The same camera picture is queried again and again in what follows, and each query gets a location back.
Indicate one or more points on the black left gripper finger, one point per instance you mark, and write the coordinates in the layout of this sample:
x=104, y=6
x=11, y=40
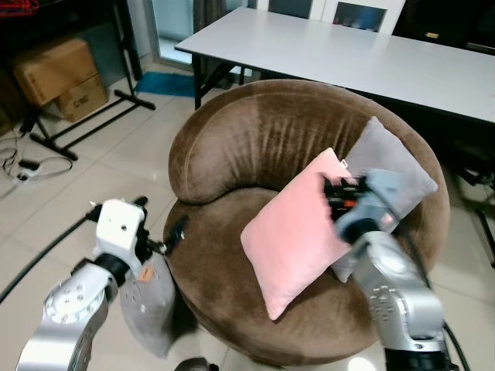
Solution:
x=141, y=202
x=177, y=232

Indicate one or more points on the pink square pillow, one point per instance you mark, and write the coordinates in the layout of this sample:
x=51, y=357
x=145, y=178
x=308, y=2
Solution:
x=290, y=239

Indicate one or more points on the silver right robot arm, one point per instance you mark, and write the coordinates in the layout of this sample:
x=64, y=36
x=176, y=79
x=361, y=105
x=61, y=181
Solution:
x=398, y=301

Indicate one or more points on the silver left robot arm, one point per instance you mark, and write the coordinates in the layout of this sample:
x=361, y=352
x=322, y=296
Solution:
x=66, y=317

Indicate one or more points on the grey square pillow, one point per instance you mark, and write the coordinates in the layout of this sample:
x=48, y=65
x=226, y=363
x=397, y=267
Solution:
x=383, y=151

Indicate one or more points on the grey pillow with brown tag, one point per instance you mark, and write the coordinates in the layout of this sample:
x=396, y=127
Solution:
x=151, y=309

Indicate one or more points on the brown round velvet sofa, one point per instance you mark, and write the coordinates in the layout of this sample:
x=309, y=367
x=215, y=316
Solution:
x=224, y=154

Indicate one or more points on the teal floor mat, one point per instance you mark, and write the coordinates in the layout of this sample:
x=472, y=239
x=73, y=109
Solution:
x=164, y=83

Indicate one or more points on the small printed cardboard box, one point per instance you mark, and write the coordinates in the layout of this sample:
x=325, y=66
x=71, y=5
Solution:
x=85, y=100

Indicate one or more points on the dark robot foot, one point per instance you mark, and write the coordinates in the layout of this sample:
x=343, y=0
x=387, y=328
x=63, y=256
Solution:
x=195, y=365

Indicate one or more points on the long white table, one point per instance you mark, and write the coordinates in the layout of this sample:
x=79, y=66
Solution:
x=348, y=58

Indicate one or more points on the black metal rack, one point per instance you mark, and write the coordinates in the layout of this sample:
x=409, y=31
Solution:
x=124, y=54

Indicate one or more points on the large cardboard box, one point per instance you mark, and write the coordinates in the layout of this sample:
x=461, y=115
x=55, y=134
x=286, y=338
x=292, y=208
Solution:
x=54, y=69

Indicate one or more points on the white chair back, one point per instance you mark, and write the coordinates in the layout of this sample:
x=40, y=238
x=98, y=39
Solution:
x=360, y=14
x=290, y=6

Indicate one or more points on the black cabinet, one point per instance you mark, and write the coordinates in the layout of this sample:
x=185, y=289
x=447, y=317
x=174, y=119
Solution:
x=448, y=23

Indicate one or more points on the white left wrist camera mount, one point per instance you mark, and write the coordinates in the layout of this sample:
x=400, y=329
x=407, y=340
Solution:
x=117, y=228

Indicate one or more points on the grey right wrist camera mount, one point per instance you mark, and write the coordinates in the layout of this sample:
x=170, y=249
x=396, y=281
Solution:
x=379, y=197

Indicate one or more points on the black metal chair frame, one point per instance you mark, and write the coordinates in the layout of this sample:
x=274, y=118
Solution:
x=481, y=220

